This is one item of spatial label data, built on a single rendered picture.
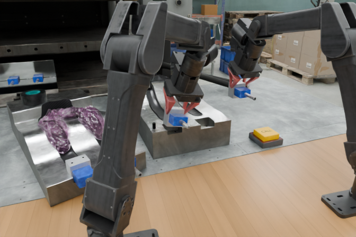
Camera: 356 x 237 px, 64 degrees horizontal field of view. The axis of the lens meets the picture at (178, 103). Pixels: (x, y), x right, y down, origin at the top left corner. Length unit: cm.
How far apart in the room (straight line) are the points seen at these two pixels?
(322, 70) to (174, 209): 416
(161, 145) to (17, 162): 43
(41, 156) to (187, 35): 49
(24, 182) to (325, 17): 84
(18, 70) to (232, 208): 120
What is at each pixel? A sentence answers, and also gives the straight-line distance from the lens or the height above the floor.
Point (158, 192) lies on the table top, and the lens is 75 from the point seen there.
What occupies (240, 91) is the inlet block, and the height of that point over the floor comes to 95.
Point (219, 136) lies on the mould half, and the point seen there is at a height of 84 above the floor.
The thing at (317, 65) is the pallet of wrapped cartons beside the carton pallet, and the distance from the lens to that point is 462.
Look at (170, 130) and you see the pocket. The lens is 89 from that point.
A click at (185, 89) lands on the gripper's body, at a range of 76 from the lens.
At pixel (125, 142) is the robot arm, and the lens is 49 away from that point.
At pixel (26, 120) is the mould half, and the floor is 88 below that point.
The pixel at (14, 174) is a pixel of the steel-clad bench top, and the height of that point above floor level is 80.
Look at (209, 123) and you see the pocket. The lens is 93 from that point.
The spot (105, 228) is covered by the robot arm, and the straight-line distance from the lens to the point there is 55.
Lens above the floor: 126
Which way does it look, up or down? 21 degrees down
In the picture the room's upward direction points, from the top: straight up
